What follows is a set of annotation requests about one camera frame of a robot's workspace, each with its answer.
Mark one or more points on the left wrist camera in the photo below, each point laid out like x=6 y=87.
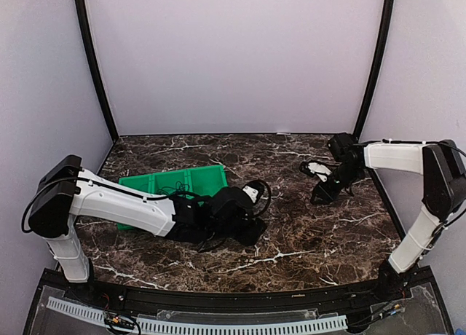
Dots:
x=230 y=199

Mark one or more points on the right green plastic bin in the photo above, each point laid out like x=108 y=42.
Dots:
x=206 y=181

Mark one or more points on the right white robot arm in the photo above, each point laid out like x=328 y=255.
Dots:
x=440 y=163

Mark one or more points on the right black frame post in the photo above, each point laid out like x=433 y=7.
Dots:
x=376 y=65

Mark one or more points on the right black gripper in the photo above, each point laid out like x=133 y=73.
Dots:
x=320 y=191

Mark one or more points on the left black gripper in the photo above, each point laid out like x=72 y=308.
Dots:
x=251 y=236

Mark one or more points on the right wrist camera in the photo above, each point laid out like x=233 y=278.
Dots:
x=339 y=144

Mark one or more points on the white slotted cable duct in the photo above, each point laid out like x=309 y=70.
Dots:
x=145 y=325

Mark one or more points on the black front rail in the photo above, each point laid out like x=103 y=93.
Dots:
x=352 y=298

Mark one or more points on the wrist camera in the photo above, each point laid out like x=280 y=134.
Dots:
x=339 y=144
x=230 y=199

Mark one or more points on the black frame post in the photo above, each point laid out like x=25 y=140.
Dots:
x=376 y=65
x=93 y=65

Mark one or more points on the left green plastic bin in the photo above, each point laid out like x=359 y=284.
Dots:
x=143 y=183

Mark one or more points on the left black frame post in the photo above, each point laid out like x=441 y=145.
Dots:
x=93 y=65

